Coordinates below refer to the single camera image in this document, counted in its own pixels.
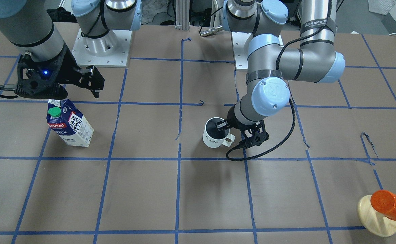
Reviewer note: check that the black gripper near milk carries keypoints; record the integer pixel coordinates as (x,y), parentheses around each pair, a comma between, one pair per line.
(70,66)

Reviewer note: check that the black gripper near cup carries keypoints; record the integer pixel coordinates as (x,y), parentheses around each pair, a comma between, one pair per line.
(232,119)

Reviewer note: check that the white mug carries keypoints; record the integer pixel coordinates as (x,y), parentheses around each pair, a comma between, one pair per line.
(214,138)

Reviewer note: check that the blue white milk carton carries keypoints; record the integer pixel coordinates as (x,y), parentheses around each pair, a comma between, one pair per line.
(69,123)

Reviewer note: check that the grey robot arm with cup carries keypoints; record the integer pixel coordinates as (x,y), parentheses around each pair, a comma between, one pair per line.
(270,65)

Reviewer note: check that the grey robot arm with milk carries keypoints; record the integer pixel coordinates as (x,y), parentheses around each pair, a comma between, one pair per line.
(29,27)

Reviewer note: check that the orange cup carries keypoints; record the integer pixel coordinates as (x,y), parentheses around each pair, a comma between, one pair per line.
(384,202)

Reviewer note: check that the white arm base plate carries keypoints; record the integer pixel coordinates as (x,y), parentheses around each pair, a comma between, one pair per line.
(241,50)
(112,50)

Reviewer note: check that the aluminium frame post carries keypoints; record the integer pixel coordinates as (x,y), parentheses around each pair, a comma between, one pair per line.
(182,9)

